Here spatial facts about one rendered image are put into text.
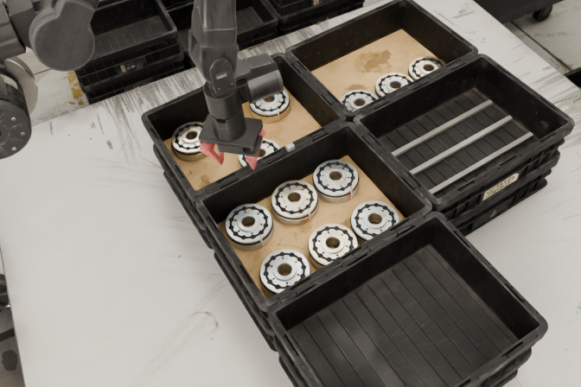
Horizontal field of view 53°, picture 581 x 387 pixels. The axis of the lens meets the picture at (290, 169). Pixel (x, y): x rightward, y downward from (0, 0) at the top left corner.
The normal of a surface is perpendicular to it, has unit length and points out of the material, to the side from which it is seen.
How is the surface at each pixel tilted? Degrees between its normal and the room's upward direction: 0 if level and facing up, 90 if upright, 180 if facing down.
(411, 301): 0
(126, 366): 0
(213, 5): 76
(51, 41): 81
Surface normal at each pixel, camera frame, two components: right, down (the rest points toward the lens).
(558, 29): -0.07, -0.63
